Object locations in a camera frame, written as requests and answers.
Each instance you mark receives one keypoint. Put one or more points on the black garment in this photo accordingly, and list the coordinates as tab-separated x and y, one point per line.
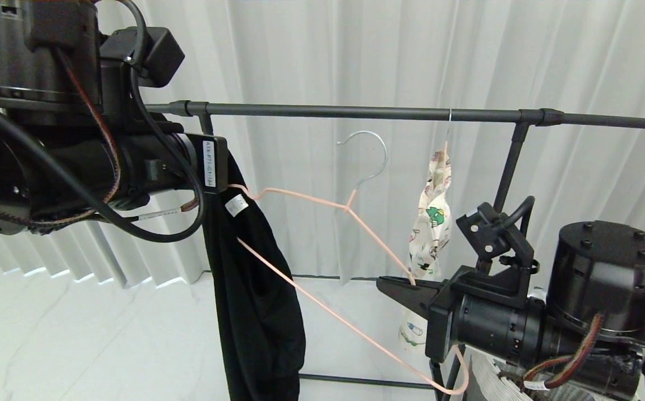
255	312

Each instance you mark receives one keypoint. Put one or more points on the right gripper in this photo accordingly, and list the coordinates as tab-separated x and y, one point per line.
489	328

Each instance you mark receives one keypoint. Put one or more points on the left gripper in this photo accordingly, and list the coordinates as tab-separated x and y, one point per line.
221	161

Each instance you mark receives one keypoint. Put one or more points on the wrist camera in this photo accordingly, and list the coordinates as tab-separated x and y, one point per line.
155	55
489	234

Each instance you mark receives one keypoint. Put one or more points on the black clothes rack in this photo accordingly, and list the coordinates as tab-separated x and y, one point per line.
355	112

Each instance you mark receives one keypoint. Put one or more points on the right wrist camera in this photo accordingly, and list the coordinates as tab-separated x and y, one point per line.
489	234

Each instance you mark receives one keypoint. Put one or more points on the white curtain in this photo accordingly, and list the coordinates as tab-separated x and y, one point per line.
355	44

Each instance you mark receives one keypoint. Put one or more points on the white laundry basket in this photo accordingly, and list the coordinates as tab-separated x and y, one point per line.
495	379

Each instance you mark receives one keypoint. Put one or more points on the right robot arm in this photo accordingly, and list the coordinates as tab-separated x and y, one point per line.
606	267

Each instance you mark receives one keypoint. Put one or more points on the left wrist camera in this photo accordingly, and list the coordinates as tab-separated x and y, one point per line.
155	55

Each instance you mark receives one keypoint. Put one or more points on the pink clothes hanger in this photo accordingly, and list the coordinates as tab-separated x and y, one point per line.
300	193
448	128

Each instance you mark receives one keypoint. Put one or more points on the cream printed garment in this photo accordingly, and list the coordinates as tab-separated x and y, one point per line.
431	223

